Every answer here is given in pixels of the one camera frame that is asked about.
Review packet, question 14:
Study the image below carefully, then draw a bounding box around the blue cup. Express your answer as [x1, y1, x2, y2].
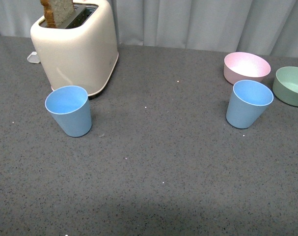
[226, 80, 274, 129]
[45, 86, 92, 137]

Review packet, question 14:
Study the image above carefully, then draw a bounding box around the cream white toaster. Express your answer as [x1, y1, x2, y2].
[30, 0, 119, 96]

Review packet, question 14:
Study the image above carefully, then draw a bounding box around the pink bowl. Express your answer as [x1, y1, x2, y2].
[223, 52, 271, 84]

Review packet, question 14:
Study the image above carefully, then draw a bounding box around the white toaster lever knob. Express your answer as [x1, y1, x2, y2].
[27, 51, 41, 64]

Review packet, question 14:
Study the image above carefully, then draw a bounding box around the slice of toast bread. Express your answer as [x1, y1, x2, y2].
[40, 0, 75, 29]

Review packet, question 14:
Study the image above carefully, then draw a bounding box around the green bowl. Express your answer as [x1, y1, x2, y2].
[272, 66, 298, 107]

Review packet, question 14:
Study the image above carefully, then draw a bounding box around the grey curtain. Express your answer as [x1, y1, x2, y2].
[0, 0, 298, 59]

